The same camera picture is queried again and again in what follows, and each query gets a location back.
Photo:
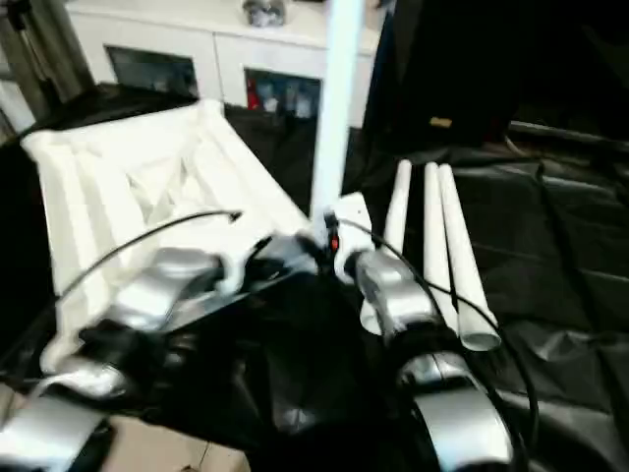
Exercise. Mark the shiny object on cabinet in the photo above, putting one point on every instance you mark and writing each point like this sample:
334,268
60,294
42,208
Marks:
265,11

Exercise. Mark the white plastic table leg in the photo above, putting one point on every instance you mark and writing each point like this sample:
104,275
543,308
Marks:
398,206
462,246
339,98
435,231

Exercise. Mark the small white jar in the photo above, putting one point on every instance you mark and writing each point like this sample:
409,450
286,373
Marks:
269,103
304,105

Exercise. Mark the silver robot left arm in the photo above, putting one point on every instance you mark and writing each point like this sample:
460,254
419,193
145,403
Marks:
162,285

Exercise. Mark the small red bottle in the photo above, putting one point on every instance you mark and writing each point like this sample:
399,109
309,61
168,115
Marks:
251,96

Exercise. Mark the white plastic table top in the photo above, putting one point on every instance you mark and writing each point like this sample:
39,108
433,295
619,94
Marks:
98,162

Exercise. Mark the black backdrop cloth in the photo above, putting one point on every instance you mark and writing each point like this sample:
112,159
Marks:
491,59

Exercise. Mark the black mat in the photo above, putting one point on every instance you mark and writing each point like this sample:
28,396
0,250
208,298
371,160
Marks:
540,246

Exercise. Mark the small tan block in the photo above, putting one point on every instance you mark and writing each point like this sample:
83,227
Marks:
440,122

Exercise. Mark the white cabinet with glass doors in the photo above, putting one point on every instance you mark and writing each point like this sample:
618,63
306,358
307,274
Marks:
196,34

